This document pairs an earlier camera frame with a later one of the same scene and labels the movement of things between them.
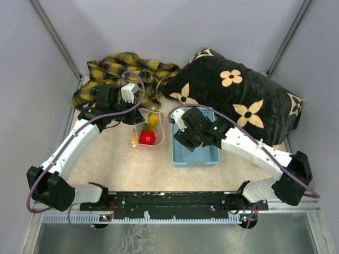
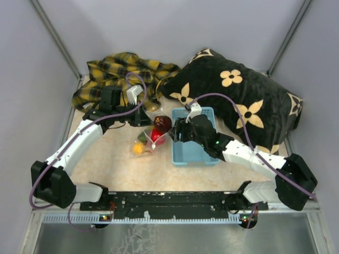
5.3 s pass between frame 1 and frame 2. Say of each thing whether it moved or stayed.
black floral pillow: stayed
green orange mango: moved
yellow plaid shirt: stayed
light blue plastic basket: stayed
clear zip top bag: moved
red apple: moved
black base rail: stayed
